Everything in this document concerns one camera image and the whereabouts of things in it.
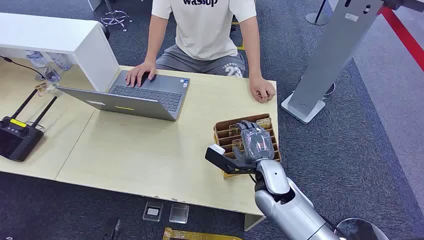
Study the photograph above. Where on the round metal stanchion base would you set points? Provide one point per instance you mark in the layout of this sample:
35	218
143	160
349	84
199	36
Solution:
316	18

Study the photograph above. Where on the black barrier post head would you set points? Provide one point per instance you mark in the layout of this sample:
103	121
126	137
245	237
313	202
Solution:
405	4

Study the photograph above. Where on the person's left hand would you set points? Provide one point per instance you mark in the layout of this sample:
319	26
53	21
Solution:
261	89

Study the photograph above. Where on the person's right forearm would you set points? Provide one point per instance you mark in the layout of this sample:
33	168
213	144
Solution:
154	43

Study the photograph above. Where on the black flat floor object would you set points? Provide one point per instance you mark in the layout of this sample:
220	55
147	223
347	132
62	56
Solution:
112	230

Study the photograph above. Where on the brown slotted card holder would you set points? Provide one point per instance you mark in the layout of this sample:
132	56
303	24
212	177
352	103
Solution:
225	127

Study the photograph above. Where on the clear plain floor box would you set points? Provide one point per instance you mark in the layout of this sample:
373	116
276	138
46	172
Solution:
179	213

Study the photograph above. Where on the clear plastic water bottle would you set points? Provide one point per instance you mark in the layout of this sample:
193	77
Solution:
61	61
41	64

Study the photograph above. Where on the person's right hand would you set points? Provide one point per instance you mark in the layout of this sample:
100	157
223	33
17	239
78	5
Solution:
139	71

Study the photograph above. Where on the chrome chair base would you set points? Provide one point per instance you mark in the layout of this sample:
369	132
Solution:
114	18

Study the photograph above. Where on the person's left forearm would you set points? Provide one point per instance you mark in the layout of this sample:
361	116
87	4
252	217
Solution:
254	49

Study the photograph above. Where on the white desk shelf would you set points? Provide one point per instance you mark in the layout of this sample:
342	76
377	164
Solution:
66	38

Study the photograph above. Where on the black remote controller with antennas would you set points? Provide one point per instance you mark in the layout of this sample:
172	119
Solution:
16	139

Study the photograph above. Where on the clear floor box with label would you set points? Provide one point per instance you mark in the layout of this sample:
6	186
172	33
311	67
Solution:
152	211

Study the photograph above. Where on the person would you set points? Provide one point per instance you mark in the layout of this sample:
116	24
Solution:
205	30

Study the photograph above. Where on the pale desk leg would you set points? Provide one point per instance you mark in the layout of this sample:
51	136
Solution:
252	222

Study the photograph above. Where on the grey open laptop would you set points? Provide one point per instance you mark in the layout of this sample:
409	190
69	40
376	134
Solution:
155	91

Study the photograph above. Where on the small clear acrylic stand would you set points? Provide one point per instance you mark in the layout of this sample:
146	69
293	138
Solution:
43	88

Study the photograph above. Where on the grey metal kiosk stand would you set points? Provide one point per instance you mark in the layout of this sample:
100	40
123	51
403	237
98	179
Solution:
334	49

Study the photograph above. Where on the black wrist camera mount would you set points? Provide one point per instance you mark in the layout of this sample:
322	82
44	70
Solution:
223	160

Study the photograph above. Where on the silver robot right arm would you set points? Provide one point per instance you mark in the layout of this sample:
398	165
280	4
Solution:
291	208

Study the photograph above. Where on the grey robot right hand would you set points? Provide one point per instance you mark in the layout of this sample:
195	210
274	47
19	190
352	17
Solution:
256	144

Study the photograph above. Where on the round dark robot base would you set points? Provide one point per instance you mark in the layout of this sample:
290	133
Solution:
361	230

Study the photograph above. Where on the red barrier belt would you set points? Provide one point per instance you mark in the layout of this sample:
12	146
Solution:
402	34

